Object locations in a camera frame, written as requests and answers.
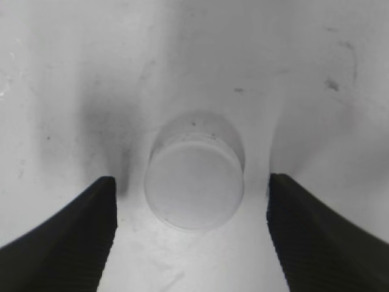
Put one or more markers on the white bottle cap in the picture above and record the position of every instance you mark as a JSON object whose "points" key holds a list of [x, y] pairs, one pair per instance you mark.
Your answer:
{"points": [[194, 179]]}

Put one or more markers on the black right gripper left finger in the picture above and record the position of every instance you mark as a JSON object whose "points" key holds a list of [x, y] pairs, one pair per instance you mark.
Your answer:
{"points": [[69, 251]]}

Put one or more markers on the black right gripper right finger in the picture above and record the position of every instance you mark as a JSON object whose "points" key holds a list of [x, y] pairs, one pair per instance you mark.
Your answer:
{"points": [[317, 248]]}

